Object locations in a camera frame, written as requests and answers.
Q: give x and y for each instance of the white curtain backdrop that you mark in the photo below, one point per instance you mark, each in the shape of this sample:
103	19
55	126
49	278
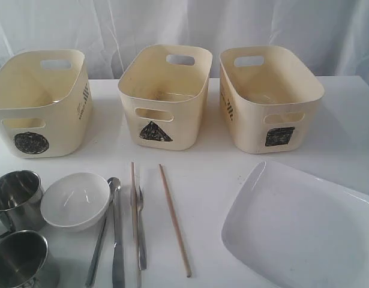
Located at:
330	37

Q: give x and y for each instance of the steel spoon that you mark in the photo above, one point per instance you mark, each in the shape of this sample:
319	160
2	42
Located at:
114	183

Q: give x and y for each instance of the cream bin with circle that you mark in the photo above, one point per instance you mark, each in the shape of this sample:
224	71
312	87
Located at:
45	103

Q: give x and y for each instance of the steel mug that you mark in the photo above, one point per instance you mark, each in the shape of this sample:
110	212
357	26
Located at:
20	198
26	261

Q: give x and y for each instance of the white square plate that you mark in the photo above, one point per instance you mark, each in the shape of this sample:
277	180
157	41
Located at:
297	230

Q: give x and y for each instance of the wooden chopstick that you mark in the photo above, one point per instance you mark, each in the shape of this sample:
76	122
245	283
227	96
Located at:
134	223
175	223

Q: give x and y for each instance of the steel table knife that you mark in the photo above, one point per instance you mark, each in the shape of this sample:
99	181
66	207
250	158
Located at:
118	273

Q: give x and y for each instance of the steel fork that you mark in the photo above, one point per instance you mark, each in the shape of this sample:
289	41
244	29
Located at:
141	232

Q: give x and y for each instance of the white bowl steel inside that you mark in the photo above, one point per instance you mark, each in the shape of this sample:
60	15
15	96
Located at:
76	201

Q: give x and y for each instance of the cream bin with square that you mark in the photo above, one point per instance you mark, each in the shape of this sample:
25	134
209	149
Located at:
268	98

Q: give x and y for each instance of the cream bin with triangle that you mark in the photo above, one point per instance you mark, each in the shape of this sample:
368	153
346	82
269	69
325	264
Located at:
164	94

